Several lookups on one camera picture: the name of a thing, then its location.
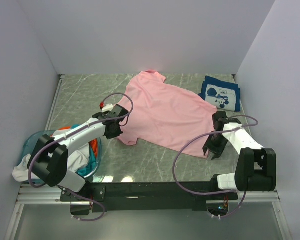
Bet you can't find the folded blue printed t shirt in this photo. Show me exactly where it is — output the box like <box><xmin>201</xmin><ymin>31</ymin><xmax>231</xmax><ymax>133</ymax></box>
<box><xmin>198</xmin><ymin>75</ymin><xmax>241</xmax><ymax>112</ymax></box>

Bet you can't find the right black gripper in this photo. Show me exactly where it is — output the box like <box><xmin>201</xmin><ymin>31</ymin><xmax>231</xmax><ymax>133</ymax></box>
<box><xmin>202</xmin><ymin>131</ymin><xmax>229</xmax><ymax>160</ymax></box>

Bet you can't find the pink t shirt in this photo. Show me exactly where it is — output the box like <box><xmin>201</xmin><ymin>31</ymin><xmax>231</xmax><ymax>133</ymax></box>
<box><xmin>118</xmin><ymin>70</ymin><xmax>217</xmax><ymax>152</ymax></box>

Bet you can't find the blue plastic laundry basket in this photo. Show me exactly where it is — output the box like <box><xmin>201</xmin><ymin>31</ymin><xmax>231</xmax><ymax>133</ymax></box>
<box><xmin>19</xmin><ymin>129</ymin><xmax>102</xmax><ymax>179</ymax></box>

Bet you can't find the white t shirt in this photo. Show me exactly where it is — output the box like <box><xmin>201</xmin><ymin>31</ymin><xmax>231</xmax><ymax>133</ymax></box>
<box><xmin>11</xmin><ymin>129</ymin><xmax>93</xmax><ymax>183</ymax></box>

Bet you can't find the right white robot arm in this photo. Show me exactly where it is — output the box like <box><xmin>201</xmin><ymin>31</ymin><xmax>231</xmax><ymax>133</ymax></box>
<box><xmin>202</xmin><ymin>111</ymin><xmax>276</xmax><ymax>200</ymax></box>

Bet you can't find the orange t shirt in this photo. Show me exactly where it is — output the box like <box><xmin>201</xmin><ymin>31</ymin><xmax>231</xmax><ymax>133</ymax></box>
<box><xmin>53</xmin><ymin>124</ymin><xmax>99</xmax><ymax>158</ymax></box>

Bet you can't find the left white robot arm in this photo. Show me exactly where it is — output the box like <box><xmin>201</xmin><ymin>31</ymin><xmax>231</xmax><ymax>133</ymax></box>
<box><xmin>27</xmin><ymin>104</ymin><xmax>130</xmax><ymax>201</ymax></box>

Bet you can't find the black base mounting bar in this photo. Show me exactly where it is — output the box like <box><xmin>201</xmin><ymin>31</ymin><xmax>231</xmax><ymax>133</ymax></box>
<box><xmin>59</xmin><ymin>181</ymin><xmax>238</xmax><ymax>216</ymax></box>

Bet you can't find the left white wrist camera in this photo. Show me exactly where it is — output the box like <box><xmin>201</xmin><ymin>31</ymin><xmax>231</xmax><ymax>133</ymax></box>
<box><xmin>99</xmin><ymin>101</ymin><xmax>114</xmax><ymax>113</ymax></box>

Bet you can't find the teal t shirt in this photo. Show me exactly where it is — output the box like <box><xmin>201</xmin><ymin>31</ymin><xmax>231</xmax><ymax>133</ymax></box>
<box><xmin>68</xmin><ymin>138</ymin><xmax>102</xmax><ymax>177</ymax></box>

